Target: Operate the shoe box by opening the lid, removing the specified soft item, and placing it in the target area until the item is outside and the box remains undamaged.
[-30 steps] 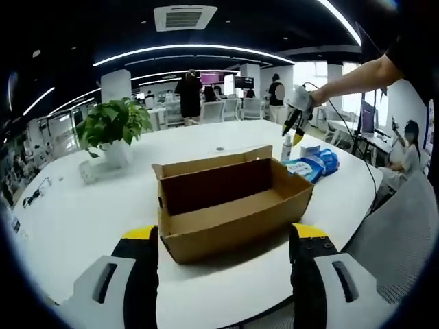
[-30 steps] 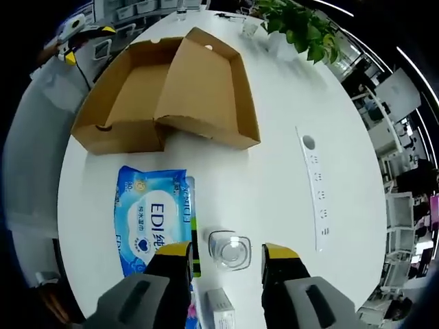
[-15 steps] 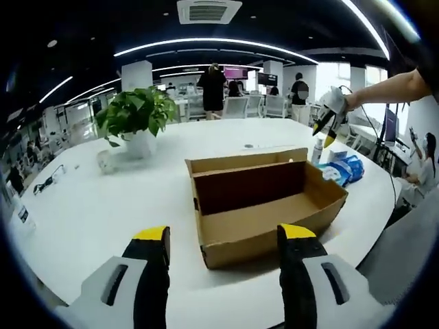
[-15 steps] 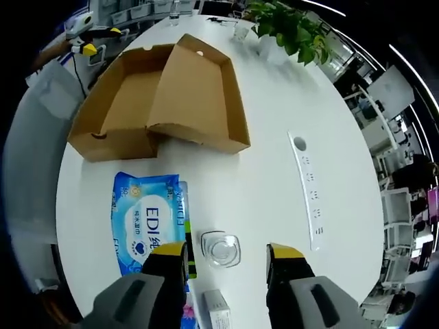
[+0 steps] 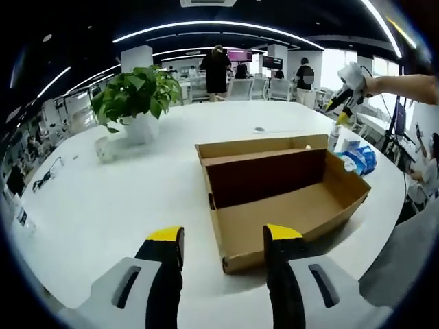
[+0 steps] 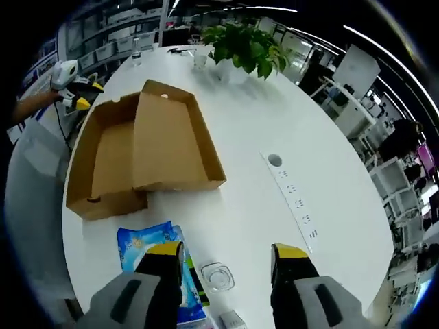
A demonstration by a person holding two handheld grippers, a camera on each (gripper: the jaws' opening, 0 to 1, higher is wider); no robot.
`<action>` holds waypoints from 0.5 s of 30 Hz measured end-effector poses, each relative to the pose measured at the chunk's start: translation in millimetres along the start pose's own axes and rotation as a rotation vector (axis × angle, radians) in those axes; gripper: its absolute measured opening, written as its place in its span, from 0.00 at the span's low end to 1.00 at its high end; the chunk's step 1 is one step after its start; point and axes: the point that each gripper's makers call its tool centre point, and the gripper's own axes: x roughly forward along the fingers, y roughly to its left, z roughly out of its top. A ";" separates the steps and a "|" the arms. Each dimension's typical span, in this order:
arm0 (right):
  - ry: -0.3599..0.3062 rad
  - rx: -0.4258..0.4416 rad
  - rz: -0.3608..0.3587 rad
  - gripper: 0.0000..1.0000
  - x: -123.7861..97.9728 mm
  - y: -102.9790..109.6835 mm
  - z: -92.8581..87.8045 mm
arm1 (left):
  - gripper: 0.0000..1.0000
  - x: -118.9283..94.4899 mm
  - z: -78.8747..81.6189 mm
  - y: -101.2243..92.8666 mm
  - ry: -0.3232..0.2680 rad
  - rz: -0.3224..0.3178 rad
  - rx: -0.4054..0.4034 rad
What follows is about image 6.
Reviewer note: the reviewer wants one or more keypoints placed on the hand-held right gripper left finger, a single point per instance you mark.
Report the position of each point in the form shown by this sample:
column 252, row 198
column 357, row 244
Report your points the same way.
column 161, row 284

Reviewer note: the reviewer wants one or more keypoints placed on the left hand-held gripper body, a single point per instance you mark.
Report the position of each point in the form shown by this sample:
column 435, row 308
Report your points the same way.
column 63, row 73

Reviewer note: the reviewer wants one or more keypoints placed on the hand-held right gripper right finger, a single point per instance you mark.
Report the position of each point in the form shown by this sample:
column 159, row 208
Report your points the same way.
column 291, row 274

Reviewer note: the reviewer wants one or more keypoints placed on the blue wet wipes packet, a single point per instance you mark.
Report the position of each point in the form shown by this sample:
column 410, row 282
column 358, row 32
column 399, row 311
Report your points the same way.
column 192, row 281

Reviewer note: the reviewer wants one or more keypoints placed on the blue soft wipes packet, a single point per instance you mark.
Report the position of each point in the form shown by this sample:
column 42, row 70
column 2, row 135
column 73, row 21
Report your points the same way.
column 137, row 240

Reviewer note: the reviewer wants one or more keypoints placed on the brown cardboard shoe box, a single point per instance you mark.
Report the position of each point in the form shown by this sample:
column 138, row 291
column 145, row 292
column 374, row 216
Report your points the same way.
column 164, row 137

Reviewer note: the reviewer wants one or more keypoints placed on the row of white storage bins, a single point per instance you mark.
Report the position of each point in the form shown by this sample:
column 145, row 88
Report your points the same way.
column 113, row 49

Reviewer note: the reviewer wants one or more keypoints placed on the clear water bottle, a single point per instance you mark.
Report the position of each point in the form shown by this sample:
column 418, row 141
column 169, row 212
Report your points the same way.
column 136, row 53

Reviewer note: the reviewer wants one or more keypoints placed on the grey metal shelf rack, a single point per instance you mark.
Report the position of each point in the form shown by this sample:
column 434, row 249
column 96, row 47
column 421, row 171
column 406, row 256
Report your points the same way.
column 113, row 20

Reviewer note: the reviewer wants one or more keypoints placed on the white table socket strip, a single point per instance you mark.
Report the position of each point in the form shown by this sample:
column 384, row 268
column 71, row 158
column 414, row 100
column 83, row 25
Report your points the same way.
column 291, row 198

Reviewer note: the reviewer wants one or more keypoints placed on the grey mesh office chair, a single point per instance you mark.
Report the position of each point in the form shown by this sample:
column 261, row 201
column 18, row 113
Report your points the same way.
column 34, row 205

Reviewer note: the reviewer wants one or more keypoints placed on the potted green plant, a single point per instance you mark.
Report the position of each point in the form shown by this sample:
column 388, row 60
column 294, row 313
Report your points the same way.
column 247, row 44

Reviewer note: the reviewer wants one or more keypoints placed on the white display panel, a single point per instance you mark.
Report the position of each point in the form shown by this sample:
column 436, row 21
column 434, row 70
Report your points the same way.
column 358, row 65

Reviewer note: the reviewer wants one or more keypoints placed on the wall poster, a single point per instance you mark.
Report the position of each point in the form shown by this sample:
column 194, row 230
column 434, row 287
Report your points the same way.
column 39, row 72

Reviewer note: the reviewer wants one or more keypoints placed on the purple wall screen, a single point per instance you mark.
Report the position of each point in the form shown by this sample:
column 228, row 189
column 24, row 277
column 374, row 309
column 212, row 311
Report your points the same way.
column 426, row 161

